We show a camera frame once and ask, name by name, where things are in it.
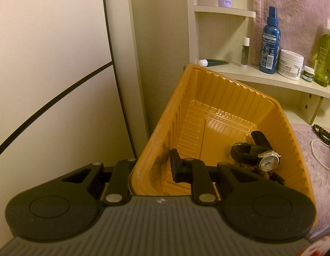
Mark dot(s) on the olive green lotion bottle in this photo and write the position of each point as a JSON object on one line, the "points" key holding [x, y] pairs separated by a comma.
{"points": [[326, 56]]}

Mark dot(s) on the pink plush towel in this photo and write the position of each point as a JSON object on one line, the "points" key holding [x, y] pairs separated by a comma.
{"points": [[295, 5]]}

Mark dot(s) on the yellow plastic tray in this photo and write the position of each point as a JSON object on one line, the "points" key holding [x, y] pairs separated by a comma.
{"points": [[221, 98]]}

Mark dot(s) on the white green lip balm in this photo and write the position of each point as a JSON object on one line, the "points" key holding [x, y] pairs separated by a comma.
{"points": [[245, 53]]}

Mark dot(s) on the cream wooden shelf unit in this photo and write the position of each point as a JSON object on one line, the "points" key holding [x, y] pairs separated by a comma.
{"points": [[274, 81]]}

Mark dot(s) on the small green jar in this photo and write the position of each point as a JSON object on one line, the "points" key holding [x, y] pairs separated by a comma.
{"points": [[308, 74]]}

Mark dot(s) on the blue spray bottle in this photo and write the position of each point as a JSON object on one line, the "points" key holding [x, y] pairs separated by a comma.
{"points": [[269, 48]]}

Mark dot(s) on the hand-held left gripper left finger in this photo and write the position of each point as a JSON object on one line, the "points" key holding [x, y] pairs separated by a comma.
{"points": [[121, 177]]}

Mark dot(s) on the black rhinestone wristwatch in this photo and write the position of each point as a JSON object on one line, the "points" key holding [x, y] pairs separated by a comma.
{"points": [[250, 153]]}

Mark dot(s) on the dark green tube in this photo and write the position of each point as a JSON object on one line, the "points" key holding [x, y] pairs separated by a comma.
{"points": [[215, 62]]}

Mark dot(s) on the white cabinet panel black trim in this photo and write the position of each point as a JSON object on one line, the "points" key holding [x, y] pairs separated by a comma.
{"points": [[53, 45]]}

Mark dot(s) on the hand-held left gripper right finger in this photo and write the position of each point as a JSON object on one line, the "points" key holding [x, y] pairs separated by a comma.
{"points": [[177, 166]]}

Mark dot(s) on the pink plush blanket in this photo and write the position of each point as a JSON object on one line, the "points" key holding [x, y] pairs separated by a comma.
{"points": [[322, 192]]}

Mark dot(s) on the white cream jar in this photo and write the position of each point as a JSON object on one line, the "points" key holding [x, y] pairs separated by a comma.
{"points": [[290, 65]]}

